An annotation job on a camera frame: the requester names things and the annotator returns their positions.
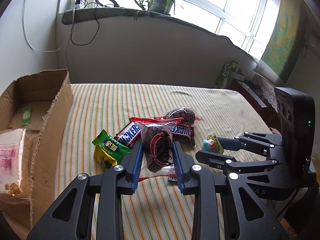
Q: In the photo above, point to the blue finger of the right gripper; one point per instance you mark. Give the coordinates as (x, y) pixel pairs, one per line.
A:
(229, 164)
(263, 144)

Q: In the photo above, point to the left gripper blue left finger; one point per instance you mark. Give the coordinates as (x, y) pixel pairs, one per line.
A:
(136, 162)

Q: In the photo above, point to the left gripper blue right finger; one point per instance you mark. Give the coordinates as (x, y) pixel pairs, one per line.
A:
(178, 158)

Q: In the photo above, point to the dried fruit bag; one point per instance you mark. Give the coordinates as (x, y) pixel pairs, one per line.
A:
(188, 115)
(156, 136)

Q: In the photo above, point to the Snickers bar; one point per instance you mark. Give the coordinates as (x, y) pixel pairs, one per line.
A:
(128, 135)
(184, 134)

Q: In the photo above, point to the yellow candy bag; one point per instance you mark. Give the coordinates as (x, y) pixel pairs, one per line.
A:
(104, 159)

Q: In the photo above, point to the green candy bag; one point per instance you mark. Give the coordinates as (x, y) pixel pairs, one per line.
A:
(111, 146)

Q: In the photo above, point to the cardboard box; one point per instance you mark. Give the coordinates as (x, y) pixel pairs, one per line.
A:
(49, 94)

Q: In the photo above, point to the green square candy packet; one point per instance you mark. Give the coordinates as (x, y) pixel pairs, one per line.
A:
(26, 116)

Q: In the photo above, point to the packaged sliced bread loaf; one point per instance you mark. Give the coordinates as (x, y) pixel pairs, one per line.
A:
(15, 178)

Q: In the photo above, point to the green blue egg toy pack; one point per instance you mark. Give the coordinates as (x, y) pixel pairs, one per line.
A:
(212, 144)

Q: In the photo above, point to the striped tablecloth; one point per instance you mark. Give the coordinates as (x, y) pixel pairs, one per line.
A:
(107, 121)

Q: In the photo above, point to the white lace cloth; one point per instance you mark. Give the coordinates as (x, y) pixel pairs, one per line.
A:
(267, 89)

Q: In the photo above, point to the red storage box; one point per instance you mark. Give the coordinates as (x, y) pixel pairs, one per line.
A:
(261, 106)

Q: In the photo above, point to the green printed bag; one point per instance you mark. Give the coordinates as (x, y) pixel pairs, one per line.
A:
(229, 72)

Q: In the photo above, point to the potted spider plant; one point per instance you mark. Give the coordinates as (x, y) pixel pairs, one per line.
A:
(158, 6)

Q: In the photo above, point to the white power strip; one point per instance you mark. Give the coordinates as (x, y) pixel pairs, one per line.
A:
(76, 4)

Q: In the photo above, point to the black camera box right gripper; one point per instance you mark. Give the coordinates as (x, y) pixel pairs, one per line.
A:
(297, 114)

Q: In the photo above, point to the wall map poster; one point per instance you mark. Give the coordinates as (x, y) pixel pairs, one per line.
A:
(285, 44)

